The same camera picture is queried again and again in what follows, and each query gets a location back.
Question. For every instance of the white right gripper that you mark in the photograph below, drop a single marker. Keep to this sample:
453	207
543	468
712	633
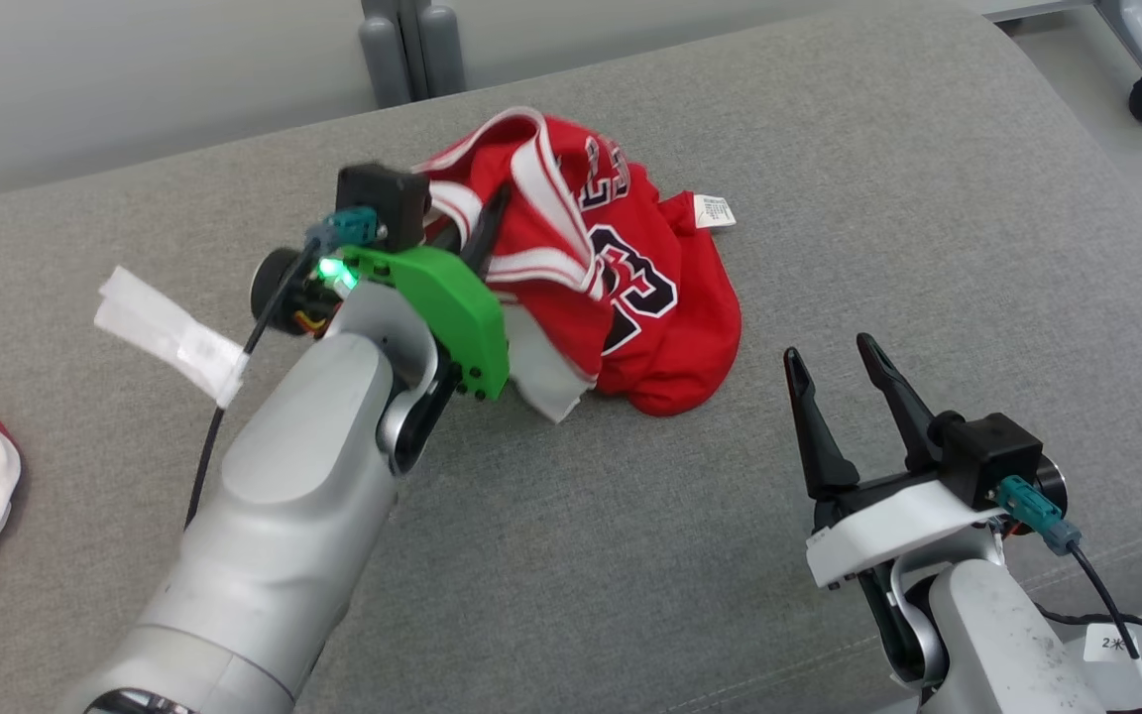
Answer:
888	535

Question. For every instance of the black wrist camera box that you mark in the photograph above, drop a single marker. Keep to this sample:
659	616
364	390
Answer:
383	198
992	451

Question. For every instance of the grey wall post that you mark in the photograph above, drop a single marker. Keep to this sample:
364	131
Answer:
412	50

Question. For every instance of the red basketball jersey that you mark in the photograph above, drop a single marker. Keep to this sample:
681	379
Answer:
690	327

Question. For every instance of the white tape flag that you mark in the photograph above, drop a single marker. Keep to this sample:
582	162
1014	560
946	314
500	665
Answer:
165	332

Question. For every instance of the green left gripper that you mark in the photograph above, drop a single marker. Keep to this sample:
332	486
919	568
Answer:
457	307

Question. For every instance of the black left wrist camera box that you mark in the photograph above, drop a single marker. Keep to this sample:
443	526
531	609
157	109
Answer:
383	198

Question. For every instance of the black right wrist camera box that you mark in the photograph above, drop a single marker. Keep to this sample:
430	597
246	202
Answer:
992	451

